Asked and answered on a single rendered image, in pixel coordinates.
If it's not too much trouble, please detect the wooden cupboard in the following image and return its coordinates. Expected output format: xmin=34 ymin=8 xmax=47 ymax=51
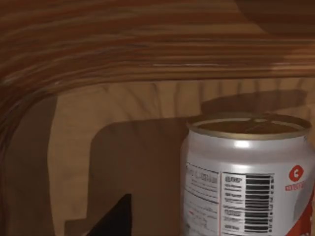
xmin=0 ymin=0 xmax=315 ymax=236

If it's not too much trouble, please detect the red and white can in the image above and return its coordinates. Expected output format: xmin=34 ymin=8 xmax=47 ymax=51
xmin=180 ymin=112 xmax=315 ymax=236

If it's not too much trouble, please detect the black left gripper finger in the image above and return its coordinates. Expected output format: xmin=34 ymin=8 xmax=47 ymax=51
xmin=88 ymin=193 xmax=132 ymax=236

